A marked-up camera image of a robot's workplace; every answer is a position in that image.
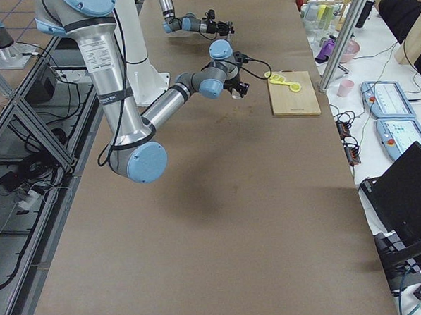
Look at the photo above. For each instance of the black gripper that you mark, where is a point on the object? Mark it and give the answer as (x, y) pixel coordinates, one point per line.
(235, 84)
(218, 26)

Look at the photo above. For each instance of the clear glass cup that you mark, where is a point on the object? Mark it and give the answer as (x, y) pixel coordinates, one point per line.
(236, 95)

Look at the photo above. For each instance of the yellow plastic cup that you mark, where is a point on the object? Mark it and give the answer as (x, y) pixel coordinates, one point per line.
(326, 18)

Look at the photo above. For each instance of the pink plastic cup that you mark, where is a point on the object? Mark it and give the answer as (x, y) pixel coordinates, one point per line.
(345, 87)

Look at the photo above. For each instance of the yellow plastic spoon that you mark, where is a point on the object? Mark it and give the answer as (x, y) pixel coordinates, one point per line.
(277, 82)

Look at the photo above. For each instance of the wooden cutting board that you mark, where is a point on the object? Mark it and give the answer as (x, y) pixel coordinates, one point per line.
(287, 103)

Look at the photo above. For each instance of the lemon slice on spoon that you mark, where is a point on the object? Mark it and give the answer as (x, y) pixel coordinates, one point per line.
(295, 87)

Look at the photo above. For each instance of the purple cloth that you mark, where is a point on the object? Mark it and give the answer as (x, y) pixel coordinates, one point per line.
(326, 51)

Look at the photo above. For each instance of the pink bowl with ice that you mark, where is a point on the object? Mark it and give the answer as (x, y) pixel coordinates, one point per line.
(352, 48)

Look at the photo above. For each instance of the brown table mat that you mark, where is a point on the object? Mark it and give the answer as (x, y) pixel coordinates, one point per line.
(254, 215)

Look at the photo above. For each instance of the teach pendant with red button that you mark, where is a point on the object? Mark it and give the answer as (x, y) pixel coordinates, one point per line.
(386, 100)

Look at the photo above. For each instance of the black laptop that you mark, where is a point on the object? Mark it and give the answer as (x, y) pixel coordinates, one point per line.
(396, 195)

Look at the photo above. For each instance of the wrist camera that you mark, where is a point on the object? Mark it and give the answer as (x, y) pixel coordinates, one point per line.
(241, 58)
(210, 15)

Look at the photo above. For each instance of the aluminium frame post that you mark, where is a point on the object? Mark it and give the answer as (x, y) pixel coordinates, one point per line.
(344, 35)

